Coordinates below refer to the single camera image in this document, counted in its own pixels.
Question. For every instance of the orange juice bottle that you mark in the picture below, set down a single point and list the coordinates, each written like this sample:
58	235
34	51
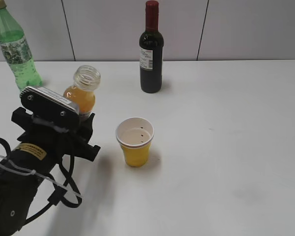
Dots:
86	80

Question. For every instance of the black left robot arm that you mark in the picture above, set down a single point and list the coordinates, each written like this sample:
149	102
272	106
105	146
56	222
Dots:
17	192

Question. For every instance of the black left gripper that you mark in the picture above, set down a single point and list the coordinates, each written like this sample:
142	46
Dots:
45	138

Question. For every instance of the dark red wine bottle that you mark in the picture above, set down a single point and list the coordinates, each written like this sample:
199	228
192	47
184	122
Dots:
151	44

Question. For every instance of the yellow paper cup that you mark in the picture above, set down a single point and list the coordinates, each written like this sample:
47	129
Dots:
134	136

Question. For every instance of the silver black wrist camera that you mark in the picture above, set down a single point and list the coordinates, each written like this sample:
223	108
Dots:
51	107

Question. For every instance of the green plastic soda bottle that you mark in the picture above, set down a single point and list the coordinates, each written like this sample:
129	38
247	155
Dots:
16	51

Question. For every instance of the white zip tie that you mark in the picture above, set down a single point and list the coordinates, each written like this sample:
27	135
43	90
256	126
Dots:
28	172

